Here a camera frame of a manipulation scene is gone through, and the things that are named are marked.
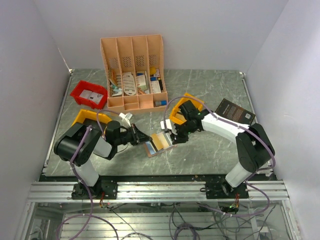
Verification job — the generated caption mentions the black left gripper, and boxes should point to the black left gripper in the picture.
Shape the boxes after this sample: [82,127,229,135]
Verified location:
[115,123,152,146]

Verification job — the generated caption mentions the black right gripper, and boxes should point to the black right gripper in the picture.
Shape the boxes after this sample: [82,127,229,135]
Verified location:
[169,119,197,145]

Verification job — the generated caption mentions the pink leather card holder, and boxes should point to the pink leather card holder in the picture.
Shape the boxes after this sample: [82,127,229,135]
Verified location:
[144,132,176,158]

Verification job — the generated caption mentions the yellow bin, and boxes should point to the yellow bin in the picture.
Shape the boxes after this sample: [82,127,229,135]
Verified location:
[168,92,205,125]
[71,109,112,129]

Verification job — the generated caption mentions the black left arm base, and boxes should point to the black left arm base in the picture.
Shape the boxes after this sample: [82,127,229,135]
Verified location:
[71,180,118,200]

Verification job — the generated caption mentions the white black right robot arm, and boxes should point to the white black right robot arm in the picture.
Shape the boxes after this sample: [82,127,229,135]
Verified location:
[160,96,276,198]

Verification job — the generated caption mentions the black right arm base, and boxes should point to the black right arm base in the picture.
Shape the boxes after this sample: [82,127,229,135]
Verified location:
[200,182,249,199]

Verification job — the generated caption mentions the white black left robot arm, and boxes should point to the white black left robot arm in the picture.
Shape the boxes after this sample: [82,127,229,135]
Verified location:
[53,120,152,199]

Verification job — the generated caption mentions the cards in red bin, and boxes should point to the cards in red bin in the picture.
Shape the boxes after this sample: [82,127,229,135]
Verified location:
[79,89,104,104]

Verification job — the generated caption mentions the blue grey cylinder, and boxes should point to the blue grey cylinder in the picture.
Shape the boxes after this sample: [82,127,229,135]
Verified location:
[154,100,167,107]

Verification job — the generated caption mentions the white oval perforated board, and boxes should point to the white oval perforated board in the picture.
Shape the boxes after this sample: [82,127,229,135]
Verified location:
[122,72,137,96]

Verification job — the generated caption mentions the white box in organizer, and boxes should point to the white box in organizer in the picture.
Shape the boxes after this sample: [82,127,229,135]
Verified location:
[136,74,148,91]

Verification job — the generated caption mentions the black book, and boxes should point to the black book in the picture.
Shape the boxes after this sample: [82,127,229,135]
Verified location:
[215,98,256,125]

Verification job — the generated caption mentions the red plastic bin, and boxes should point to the red plastic bin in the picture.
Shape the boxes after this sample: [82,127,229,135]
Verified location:
[70,80,108,110]

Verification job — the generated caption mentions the peach plastic desk organizer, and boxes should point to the peach plastic desk organizer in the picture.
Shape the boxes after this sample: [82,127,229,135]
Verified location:
[100,34,168,114]

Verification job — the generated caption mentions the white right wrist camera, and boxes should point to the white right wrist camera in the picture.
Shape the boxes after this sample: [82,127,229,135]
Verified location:
[160,119,177,135]

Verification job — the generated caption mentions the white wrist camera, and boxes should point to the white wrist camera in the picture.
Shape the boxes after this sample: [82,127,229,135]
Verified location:
[160,119,177,135]
[118,112,133,127]

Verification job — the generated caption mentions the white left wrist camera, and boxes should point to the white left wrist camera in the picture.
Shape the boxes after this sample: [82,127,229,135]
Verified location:
[118,112,133,127]

